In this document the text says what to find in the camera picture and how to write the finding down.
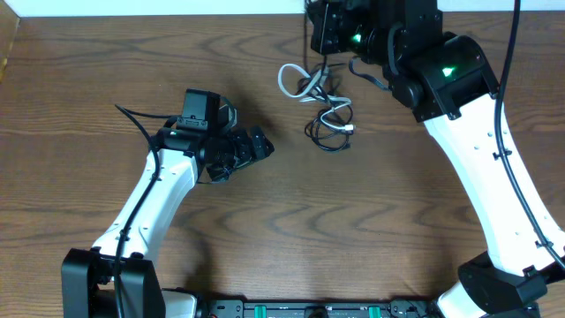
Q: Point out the white back board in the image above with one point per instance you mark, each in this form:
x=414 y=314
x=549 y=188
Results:
x=96 y=8

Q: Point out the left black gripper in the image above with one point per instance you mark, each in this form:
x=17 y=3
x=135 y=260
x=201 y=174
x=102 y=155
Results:
x=248 y=152

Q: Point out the cardboard side panel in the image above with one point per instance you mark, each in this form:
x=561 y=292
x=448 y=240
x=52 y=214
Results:
x=9 y=24

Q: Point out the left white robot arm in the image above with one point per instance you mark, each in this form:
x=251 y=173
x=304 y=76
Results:
x=116 y=276

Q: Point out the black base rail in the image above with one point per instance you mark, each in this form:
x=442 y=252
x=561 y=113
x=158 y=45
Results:
x=237 y=308

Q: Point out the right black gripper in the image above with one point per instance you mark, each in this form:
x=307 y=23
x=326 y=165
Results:
x=330 y=26

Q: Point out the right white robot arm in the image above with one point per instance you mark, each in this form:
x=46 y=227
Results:
x=450 y=88

